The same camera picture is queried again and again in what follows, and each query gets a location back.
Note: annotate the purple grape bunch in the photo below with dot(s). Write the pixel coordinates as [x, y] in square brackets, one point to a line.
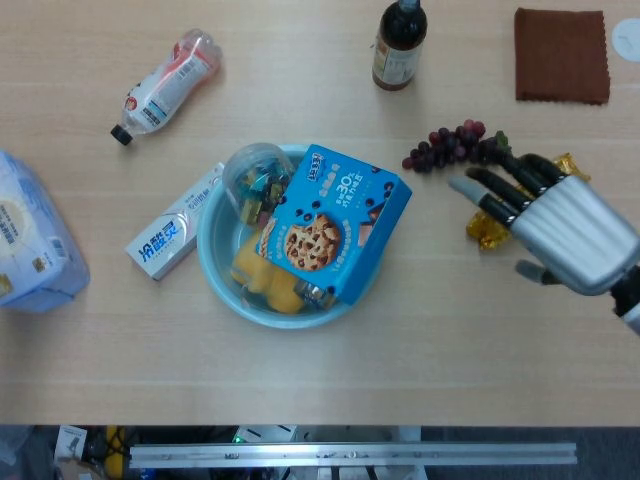
[440, 150]

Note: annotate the white paper card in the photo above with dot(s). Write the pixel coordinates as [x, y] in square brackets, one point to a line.
[70, 442]

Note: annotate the aluminium rail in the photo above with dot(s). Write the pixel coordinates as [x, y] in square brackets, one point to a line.
[350, 455]

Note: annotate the clear jar of binder clips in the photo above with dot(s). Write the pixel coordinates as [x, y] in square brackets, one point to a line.
[250, 180]

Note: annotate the dark tea bottle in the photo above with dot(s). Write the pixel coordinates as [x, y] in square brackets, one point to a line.
[399, 45]

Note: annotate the light blue plastic bowl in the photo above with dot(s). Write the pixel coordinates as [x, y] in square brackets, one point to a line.
[220, 280]

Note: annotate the white round table grommet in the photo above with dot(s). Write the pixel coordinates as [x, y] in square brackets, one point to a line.
[629, 40]

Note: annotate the gold foil snack pack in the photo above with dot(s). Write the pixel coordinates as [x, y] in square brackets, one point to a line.
[487, 231]

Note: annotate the clear drink bottle pink label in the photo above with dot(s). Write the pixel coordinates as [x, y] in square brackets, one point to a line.
[165, 85]

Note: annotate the brown cloth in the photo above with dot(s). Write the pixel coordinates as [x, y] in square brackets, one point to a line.
[562, 55]

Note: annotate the yellow netted object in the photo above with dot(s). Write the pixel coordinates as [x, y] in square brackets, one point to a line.
[115, 450]

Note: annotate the clear water bottle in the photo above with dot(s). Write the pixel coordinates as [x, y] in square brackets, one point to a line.
[312, 294]

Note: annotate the yellow plush toy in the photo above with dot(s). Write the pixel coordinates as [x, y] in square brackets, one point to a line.
[260, 272]

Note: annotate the blue chocolate cookie box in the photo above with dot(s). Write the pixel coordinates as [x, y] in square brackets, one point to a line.
[325, 225]

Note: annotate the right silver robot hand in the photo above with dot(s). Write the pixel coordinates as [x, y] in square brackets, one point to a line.
[565, 230]

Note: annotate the blue tissue pack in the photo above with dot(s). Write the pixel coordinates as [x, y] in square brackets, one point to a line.
[35, 240]

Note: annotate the white toothpaste box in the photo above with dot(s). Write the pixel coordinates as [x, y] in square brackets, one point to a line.
[160, 245]

